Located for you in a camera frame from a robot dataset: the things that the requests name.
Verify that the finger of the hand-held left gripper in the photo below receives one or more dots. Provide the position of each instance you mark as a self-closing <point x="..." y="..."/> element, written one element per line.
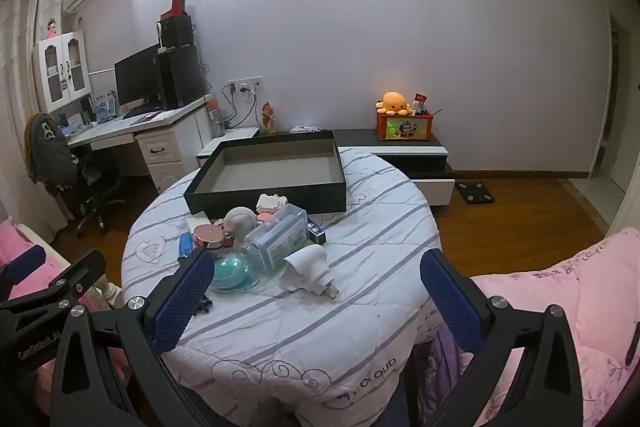
<point x="22" y="264"/>
<point x="82" y="269"/>

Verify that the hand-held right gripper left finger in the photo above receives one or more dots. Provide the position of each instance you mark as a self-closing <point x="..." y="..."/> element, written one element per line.
<point x="182" y="302"/>

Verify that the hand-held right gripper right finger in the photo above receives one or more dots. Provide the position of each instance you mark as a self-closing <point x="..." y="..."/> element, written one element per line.
<point x="452" y="307"/>

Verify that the black binder clip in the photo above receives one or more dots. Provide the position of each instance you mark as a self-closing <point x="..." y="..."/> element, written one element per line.
<point x="204" y="303"/>

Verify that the teal round dish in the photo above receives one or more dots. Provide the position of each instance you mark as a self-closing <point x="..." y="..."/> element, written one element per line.
<point x="232" y="274"/>

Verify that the blue lighter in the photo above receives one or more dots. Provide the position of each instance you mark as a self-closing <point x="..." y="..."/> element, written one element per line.
<point x="185" y="244"/>

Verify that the rose gold round jar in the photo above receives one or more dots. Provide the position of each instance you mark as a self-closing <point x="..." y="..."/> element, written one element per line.
<point x="209" y="236"/>

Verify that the white sphere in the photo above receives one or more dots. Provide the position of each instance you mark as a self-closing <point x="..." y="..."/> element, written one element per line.
<point x="240" y="221"/>

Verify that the clear plastic tissue pack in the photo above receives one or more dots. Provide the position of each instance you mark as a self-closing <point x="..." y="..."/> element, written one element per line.
<point x="280" y="237"/>

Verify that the white plug adapter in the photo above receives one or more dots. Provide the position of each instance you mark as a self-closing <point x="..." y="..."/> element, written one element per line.
<point x="305" y="267"/>

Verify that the small dark box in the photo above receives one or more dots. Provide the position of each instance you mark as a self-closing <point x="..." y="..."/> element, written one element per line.
<point x="316" y="233"/>

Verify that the black shallow tray box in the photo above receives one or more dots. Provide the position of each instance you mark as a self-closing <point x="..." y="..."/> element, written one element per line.
<point x="280" y="169"/>

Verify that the pink bedding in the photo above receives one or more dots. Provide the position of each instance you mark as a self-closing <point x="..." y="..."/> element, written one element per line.
<point x="12" y="239"/>

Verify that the black office chair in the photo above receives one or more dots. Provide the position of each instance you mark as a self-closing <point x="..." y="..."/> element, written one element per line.
<point x="100" y="192"/>

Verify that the black bathroom scale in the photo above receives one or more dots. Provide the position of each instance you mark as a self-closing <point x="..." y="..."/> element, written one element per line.
<point x="475" y="192"/>

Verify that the grey jacket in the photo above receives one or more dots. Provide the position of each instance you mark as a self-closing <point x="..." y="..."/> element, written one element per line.
<point x="50" y="147"/>

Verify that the pink floral blanket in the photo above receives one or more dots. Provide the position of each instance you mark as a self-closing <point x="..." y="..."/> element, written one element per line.
<point x="575" y="287"/>

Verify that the pink and white small item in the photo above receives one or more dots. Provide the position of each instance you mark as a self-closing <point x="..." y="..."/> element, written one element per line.
<point x="270" y="206"/>

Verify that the white desk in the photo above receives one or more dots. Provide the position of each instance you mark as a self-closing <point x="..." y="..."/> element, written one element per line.
<point x="165" y="147"/>

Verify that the black and white tv stand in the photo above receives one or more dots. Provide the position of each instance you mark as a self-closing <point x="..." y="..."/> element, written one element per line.
<point x="425" y="154"/>

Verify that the blue and white box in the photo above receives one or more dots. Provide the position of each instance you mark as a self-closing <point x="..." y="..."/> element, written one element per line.
<point x="106" y="109"/>

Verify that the light curtain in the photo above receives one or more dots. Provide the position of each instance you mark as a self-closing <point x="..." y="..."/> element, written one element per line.
<point x="15" y="82"/>

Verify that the red toy box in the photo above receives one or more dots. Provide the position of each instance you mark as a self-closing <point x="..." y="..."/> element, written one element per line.
<point x="405" y="128"/>

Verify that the clear bottle with red cap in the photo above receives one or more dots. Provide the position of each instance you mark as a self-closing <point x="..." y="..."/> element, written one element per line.
<point x="216" y="117"/>

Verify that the white glass-door cabinet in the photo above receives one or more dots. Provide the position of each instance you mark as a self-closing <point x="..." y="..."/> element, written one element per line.
<point x="55" y="67"/>

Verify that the black computer monitor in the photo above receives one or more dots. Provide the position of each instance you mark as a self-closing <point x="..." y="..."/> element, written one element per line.
<point x="137" y="77"/>

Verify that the orange snack bag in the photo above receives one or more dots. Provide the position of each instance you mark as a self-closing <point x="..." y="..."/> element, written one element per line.
<point x="268" y="118"/>

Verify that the white plastic packet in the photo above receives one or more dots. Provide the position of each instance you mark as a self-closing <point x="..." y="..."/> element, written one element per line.
<point x="306" y="129"/>

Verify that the orange octopus plush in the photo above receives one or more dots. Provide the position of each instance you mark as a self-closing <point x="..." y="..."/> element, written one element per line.
<point x="394" y="103"/>

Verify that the black computer tower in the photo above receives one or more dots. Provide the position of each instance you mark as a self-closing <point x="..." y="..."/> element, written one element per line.
<point x="180" y="77"/>

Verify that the pink doll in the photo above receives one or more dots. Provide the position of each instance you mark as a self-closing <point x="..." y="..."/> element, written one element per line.
<point x="51" y="29"/>

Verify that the white wall outlet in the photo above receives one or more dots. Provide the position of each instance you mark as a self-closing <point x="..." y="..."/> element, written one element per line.
<point x="245" y="85"/>

